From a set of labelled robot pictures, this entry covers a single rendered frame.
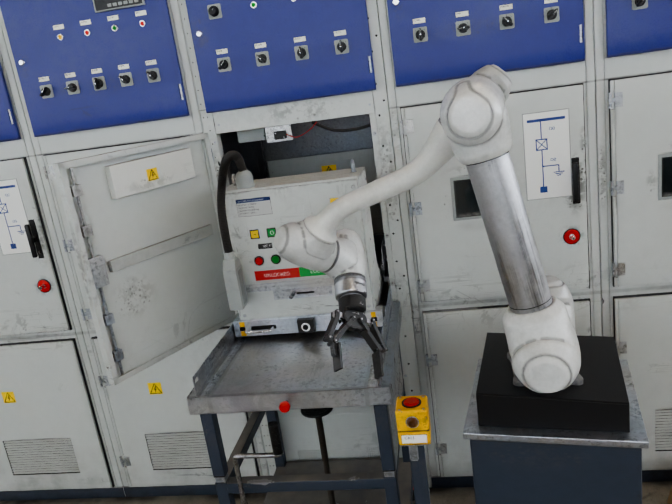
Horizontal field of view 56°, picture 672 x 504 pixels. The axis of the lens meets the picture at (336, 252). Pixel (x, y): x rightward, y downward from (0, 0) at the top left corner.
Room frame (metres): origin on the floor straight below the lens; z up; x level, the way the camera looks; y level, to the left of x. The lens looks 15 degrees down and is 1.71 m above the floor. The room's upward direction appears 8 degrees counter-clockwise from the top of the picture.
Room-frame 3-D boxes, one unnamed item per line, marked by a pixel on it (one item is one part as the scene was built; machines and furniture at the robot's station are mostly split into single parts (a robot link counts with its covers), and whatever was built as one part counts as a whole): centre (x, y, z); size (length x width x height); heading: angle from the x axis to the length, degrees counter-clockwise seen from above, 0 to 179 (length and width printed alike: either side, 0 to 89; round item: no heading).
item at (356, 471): (2.02, 0.15, 0.46); 0.64 x 0.58 x 0.66; 170
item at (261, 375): (2.02, 0.15, 0.82); 0.68 x 0.62 x 0.06; 170
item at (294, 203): (2.08, 0.14, 1.15); 0.48 x 0.01 x 0.48; 80
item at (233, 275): (2.05, 0.35, 1.09); 0.08 x 0.05 x 0.17; 170
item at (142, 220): (2.19, 0.62, 1.21); 0.63 x 0.07 x 0.74; 143
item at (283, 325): (2.10, 0.13, 0.90); 0.54 x 0.05 x 0.06; 80
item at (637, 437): (1.63, -0.56, 0.74); 0.46 x 0.46 x 0.02; 70
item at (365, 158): (2.95, -0.02, 1.28); 0.58 x 0.02 x 0.19; 80
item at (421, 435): (1.43, -0.13, 0.85); 0.08 x 0.08 x 0.10; 80
